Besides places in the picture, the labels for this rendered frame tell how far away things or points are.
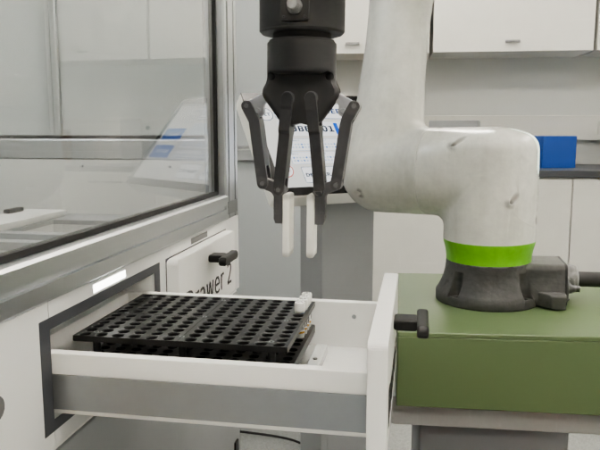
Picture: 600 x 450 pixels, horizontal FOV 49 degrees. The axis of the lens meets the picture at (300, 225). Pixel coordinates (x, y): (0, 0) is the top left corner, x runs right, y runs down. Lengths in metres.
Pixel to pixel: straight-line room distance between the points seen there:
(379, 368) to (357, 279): 1.19
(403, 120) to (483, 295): 0.28
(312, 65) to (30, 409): 0.43
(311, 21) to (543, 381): 0.51
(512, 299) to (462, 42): 3.15
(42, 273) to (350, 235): 1.17
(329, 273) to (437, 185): 0.80
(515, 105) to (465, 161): 3.48
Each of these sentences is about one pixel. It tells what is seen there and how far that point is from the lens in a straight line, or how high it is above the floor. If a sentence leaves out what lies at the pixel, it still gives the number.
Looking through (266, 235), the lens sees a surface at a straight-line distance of 2.42.
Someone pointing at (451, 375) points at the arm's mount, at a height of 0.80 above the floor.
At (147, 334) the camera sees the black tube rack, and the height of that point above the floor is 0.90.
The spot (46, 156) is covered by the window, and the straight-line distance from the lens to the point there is 0.70.
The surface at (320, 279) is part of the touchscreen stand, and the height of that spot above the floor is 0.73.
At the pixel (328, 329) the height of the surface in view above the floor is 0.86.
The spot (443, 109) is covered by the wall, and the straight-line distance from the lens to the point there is 4.35.
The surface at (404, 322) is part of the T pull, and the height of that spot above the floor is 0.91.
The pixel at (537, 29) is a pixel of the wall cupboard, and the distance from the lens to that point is 4.10.
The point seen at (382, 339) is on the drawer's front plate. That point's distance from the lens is 0.58.
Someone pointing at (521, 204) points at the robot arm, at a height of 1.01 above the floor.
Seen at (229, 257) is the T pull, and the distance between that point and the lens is 1.05.
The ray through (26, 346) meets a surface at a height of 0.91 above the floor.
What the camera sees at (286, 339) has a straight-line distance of 0.67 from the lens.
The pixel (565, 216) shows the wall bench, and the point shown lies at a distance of 3.78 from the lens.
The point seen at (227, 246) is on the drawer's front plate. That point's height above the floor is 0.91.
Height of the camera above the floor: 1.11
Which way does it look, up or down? 8 degrees down
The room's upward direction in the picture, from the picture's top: straight up
